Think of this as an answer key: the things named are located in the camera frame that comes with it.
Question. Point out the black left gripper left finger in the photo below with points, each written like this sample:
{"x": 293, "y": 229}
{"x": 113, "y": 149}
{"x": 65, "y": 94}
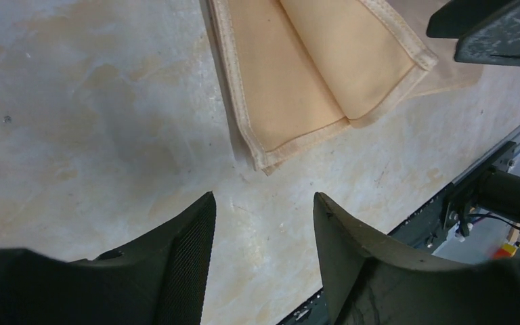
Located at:
{"x": 157, "y": 278}

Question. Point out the orange cloth napkin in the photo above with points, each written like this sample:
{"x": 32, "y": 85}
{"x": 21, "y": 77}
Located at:
{"x": 301, "y": 72}

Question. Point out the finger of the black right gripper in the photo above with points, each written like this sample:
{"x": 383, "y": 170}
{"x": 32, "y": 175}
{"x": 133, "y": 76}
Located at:
{"x": 495, "y": 40}
{"x": 458, "y": 18}

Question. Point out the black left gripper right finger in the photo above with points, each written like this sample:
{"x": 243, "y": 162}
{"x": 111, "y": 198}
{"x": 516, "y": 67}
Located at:
{"x": 371, "y": 278}

